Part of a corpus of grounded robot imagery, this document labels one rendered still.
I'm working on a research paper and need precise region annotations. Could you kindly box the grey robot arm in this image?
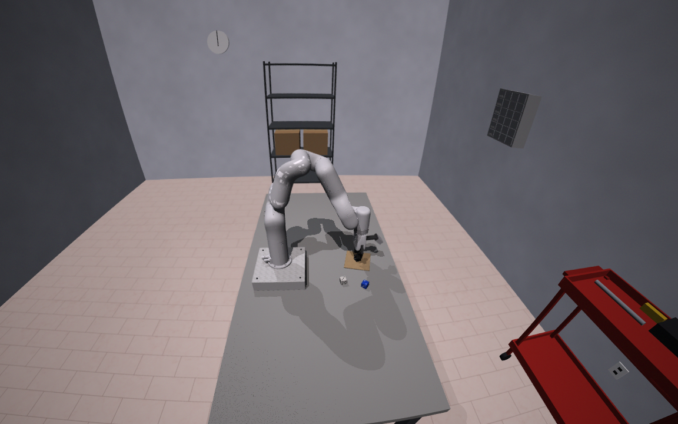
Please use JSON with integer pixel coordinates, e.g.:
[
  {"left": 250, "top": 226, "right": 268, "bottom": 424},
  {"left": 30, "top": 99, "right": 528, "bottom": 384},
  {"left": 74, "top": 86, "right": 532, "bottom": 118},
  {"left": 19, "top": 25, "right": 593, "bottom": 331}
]
[{"left": 261, "top": 149, "right": 371, "bottom": 269}]

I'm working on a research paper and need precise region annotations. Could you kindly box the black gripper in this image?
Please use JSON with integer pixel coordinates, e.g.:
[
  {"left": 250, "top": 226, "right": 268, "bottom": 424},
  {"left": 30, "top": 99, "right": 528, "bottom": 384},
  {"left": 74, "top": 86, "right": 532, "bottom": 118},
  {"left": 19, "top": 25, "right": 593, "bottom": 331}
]
[{"left": 353, "top": 232, "right": 367, "bottom": 259}]

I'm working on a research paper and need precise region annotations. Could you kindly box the tan mat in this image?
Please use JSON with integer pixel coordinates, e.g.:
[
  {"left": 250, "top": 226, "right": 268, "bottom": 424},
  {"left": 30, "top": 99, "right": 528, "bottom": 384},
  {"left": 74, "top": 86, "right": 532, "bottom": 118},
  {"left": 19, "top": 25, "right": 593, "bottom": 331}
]
[{"left": 344, "top": 251, "right": 370, "bottom": 271}]

